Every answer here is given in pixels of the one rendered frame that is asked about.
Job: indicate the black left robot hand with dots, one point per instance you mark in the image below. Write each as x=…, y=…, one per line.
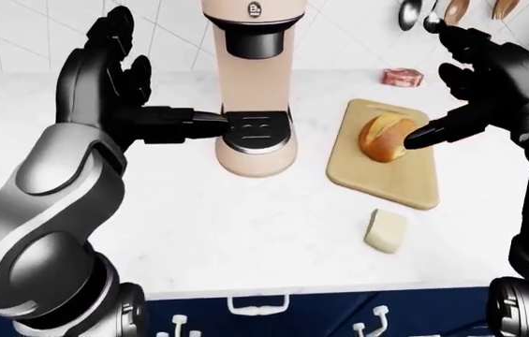
x=81, y=87

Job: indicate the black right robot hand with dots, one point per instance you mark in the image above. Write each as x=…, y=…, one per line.
x=503, y=77

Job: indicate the crusty bread slice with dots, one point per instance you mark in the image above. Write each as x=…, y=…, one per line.
x=383, y=137

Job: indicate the pale cheese wedge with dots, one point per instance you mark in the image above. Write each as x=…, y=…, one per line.
x=386, y=231

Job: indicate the wooden hanging spatula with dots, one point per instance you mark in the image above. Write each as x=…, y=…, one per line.
x=502, y=8

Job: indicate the wooden hanging spoon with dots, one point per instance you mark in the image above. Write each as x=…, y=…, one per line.
x=457, y=10

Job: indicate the small silver hanging spoon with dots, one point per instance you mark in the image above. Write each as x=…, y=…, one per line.
x=431, y=19

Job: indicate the raw red meat steak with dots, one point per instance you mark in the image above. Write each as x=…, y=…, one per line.
x=402, y=76

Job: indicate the large silver hanging spoon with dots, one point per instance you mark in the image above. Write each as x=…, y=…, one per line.
x=408, y=15

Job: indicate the wooden cutting board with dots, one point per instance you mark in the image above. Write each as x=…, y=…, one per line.
x=386, y=168

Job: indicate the beige coffee machine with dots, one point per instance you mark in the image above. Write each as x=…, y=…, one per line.
x=254, y=87

